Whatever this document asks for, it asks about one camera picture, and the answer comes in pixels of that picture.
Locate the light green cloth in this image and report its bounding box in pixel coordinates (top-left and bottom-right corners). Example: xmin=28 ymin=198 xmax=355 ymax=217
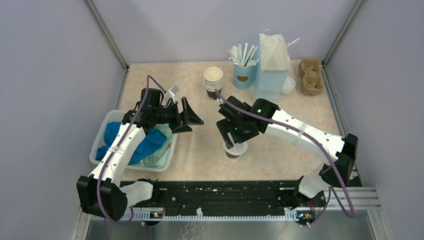
xmin=139 ymin=124 xmax=177 ymax=172

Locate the light blue paper bag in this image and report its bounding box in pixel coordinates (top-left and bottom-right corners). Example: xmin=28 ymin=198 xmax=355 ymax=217
xmin=253 ymin=32 xmax=300 ymax=103

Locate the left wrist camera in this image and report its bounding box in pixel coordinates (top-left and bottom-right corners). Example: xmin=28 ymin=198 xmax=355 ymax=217
xmin=163 ymin=85 xmax=180 ymax=105

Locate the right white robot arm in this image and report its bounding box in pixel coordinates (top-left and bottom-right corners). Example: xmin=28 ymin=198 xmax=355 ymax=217
xmin=216 ymin=95 xmax=358 ymax=206

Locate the blue straw holder cup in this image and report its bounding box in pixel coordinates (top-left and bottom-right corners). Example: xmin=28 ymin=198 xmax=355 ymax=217
xmin=232 ymin=65 xmax=257 ymax=90

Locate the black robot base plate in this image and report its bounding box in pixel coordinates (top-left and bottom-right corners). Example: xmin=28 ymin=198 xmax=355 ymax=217
xmin=135 ymin=180 xmax=325 ymax=217

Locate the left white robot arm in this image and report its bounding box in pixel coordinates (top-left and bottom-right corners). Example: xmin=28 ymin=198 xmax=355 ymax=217
xmin=76 ymin=88 xmax=204 ymax=221

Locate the black paper coffee cup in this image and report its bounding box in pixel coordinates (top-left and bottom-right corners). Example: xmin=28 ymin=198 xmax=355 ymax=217
xmin=222 ymin=141 xmax=249 ymax=159

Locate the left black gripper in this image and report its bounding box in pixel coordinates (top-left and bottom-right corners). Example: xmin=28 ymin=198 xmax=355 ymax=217
xmin=153 ymin=96 xmax=204 ymax=133

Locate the brown pulp cup carrier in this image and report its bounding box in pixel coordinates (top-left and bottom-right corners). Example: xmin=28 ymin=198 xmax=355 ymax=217
xmin=298 ymin=57 xmax=325 ymax=96

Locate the white plastic cup lid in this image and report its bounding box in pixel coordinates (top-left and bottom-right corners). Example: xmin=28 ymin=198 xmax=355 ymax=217
xmin=280 ymin=76 xmax=296 ymax=95

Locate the stack of paper cups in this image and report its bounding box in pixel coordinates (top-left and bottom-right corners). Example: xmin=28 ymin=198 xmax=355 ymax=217
xmin=203 ymin=66 xmax=224 ymax=100

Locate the bundle of wrapped straws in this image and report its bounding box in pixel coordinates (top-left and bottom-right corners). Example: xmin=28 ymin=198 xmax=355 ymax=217
xmin=228 ymin=42 xmax=259 ymax=69

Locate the white plastic basket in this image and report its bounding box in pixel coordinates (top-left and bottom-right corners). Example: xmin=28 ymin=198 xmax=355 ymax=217
xmin=89 ymin=109 xmax=180 ymax=173

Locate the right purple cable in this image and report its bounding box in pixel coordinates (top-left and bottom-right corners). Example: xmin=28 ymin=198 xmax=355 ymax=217
xmin=215 ymin=91 xmax=357 ymax=228

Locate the white cable duct strip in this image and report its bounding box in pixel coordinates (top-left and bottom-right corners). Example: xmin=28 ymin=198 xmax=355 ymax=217
xmin=91 ymin=207 xmax=299 ymax=222

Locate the blue cloth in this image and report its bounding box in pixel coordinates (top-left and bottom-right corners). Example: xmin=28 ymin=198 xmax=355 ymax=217
xmin=95 ymin=121 xmax=168 ymax=165

